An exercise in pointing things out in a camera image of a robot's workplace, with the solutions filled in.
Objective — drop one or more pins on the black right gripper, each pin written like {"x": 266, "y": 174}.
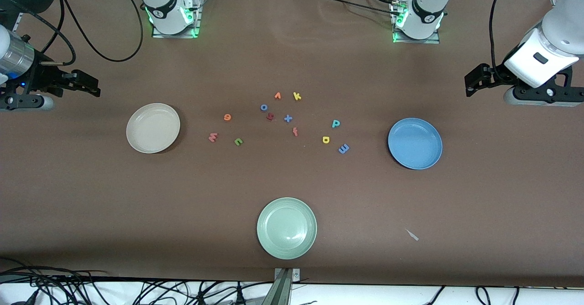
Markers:
{"x": 44, "y": 77}

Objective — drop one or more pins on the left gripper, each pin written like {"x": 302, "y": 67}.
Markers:
{"x": 496, "y": 77}

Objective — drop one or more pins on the pink foam letter w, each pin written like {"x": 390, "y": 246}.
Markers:
{"x": 213, "y": 139}

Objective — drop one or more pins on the blue foam letter m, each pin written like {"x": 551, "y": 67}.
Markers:
{"x": 347, "y": 148}

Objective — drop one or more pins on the teal foam letter p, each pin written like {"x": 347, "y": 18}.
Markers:
{"x": 333, "y": 125}

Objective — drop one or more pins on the green foam letter u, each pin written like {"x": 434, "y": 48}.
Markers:
{"x": 236, "y": 142}

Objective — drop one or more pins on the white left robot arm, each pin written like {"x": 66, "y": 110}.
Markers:
{"x": 426, "y": 8}

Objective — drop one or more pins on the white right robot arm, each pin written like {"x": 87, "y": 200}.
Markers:
{"x": 164, "y": 3}

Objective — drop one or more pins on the beige round plate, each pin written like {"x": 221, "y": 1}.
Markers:
{"x": 153, "y": 129}

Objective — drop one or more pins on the blue round plate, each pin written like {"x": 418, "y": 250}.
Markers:
{"x": 415, "y": 145}

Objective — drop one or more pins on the small white paper scrap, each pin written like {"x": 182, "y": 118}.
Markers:
{"x": 412, "y": 235}

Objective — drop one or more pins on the brown table cover sheet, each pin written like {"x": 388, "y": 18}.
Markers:
{"x": 292, "y": 177}

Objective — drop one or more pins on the green round plate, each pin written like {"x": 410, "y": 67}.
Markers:
{"x": 286, "y": 228}

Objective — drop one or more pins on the aluminium profile beam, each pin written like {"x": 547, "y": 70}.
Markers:
{"x": 282, "y": 291}

